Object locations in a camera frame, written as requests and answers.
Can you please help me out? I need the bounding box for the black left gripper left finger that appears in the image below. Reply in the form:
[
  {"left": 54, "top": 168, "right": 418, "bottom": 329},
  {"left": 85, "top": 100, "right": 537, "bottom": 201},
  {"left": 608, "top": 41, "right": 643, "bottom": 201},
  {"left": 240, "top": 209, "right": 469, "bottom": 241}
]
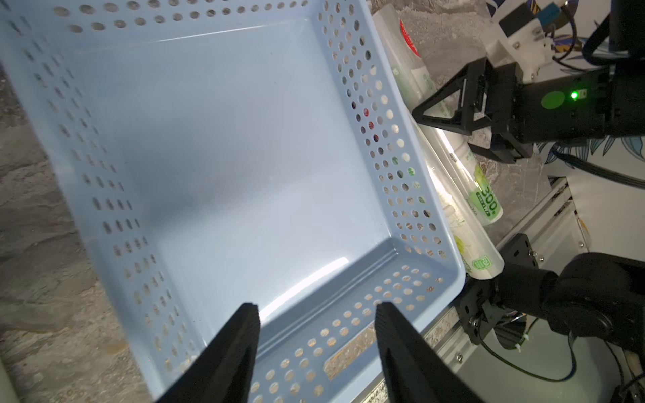
[{"left": 158, "top": 302, "right": 260, "bottom": 402}]

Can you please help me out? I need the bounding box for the green label plastic wrap roll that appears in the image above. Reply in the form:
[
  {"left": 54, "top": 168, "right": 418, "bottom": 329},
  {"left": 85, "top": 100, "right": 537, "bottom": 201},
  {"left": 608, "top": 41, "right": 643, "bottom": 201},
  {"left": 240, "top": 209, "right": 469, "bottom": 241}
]
[{"left": 413, "top": 124, "right": 505, "bottom": 280}]

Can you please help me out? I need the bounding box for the light blue perforated plastic basket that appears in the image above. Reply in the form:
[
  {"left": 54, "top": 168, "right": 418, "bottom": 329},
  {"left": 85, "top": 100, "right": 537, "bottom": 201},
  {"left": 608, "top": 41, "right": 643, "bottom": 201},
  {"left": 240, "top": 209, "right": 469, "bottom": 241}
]
[{"left": 1, "top": 1, "right": 465, "bottom": 402}]

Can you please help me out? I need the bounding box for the red label plastic wrap roll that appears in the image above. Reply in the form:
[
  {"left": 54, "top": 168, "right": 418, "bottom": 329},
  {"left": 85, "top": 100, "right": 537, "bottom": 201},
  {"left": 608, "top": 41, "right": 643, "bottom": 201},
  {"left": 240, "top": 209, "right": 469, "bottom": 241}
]
[{"left": 371, "top": 3, "right": 505, "bottom": 226}]

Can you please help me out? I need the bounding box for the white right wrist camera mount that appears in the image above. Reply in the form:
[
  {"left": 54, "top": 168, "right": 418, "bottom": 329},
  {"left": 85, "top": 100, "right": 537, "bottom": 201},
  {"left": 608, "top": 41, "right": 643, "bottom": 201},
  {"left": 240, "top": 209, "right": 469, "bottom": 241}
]
[{"left": 480, "top": 0, "right": 568, "bottom": 84}]

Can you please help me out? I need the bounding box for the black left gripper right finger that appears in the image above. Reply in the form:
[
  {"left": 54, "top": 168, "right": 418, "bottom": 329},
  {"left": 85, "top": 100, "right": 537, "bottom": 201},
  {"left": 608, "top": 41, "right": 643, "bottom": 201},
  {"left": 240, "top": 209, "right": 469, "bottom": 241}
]
[{"left": 375, "top": 302, "right": 482, "bottom": 403}]

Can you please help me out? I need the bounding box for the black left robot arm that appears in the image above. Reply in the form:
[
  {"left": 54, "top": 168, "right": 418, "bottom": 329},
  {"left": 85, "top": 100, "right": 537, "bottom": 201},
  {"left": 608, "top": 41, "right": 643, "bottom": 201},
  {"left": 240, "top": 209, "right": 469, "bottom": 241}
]
[{"left": 161, "top": 234, "right": 644, "bottom": 402}]

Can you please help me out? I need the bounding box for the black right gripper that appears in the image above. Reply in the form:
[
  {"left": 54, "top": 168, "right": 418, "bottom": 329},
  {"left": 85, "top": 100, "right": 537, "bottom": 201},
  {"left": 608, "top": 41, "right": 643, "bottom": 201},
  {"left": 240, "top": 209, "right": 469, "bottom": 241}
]
[{"left": 412, "top": 58, "right": 613, "bottom": 164}]

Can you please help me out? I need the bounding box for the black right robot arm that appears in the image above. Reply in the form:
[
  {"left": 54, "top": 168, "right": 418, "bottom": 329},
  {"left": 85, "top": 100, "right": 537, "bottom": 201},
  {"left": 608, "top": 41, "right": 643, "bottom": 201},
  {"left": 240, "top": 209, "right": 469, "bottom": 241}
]
[{"left": 413, "top": 1, "right": 644, "bottom": 164}]

